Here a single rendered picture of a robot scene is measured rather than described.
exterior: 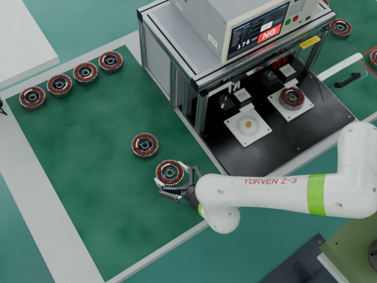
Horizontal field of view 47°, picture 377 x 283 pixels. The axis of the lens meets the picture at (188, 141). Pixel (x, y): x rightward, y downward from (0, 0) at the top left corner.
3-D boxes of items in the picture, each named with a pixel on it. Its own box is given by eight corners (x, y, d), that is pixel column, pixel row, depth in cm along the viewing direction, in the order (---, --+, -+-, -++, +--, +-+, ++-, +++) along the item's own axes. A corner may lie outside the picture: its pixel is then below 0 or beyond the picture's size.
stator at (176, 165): (189, 178, 172) (189, 174, 169) (167, 194, 168) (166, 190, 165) (172, 158, 176) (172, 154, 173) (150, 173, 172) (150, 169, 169)
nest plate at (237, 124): (271, 131, 187) (272, 130, 186) (244, 147, 183) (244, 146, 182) (251, 106, 193) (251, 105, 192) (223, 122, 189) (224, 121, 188)
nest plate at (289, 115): (313, 106, 194) (314, 105, 193) (288, 122, 190) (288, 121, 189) (292, 83, 200) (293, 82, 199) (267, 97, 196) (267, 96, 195)
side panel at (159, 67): (178, 106, 194) (180, 60, 166) (173, 109, 194) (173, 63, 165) (147, 64, 205) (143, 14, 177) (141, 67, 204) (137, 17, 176)
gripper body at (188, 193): (205, 183, 154) (191, 172, 161) (187, 196, 151) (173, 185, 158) (211, 197, 158) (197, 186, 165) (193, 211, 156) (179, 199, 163)
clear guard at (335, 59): (367, 75, 174) (373, 66, 169) (323, 101, 167) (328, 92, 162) (314, 23, 187) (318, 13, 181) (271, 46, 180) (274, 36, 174)
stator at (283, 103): (308, 106, 193) (310, 101, 190) (286, 115, 190) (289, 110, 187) (294, 87, 198) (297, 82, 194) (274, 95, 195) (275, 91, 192)
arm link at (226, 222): (226, 246, 141) (250, 225, 145) (215, 222, 134) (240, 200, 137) (201, 224, 152) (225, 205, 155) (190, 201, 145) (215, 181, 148)
